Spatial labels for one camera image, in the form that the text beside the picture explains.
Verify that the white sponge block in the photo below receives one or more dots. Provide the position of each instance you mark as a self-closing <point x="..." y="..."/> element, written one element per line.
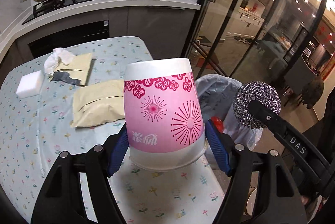
<point x="30" y="84"/>

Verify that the floral patterned tablecloth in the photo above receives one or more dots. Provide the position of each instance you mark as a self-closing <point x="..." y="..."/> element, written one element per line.
<point x="35" y="130"/>

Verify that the grey foil scrap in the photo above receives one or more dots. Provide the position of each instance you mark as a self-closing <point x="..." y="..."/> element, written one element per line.
<point x="65" y="77"/>

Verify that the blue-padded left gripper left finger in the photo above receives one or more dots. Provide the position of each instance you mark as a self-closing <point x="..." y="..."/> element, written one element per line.
<point x="60" y="199"/>

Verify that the crumpled white tissue back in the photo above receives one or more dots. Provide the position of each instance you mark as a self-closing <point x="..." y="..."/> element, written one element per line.
<point x="59" y="55"/>

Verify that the pink white paper cup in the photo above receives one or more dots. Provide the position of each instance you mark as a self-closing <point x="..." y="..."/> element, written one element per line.
<point x="163" y="118"/>

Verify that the trash bin with clear liner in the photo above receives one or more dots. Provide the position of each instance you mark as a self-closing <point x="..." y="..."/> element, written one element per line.
<point x="216" y="95"/>

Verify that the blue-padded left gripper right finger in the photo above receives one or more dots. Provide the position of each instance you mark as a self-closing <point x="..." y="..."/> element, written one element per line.
<point x="277" y="198"/>

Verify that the glass sliding door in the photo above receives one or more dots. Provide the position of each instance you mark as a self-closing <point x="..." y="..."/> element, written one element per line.
<point x="286" y="43"/>

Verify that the built-in black oven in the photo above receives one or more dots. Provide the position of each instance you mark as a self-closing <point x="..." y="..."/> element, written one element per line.
<point x="70" y="37"/>

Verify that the beige paper envelope front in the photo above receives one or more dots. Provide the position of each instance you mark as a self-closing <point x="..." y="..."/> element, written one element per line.
<point x="98" y="104"/>

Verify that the steel wool scrubber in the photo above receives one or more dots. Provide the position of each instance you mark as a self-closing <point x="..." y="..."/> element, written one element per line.
<point x="255" y="98"/>

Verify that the beige paper envelope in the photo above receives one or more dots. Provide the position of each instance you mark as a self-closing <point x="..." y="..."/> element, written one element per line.
<point x="98" y="104"/>
<point x="78" y="68"/>

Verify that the beige paper envelope back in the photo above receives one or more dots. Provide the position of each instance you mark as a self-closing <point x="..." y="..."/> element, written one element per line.
<point x="78" y="68"/>

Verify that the red plastic bag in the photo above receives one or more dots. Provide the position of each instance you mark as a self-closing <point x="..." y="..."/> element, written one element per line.
<point x="218" y="123"/>

